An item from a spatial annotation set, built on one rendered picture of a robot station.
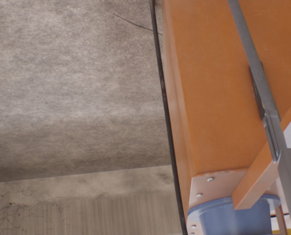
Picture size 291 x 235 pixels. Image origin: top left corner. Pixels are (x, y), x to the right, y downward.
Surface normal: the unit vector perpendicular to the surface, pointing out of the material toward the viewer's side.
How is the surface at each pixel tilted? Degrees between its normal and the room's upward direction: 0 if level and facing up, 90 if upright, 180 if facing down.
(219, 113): 90
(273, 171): 0
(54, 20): 0
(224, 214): 84
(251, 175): 90
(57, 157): 0
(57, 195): 90
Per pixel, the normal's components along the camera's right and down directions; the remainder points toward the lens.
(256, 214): 0.41, -0.31
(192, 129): -0.31, -0.36
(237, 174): 0.11, 0.91
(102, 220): 0.03, -0.41
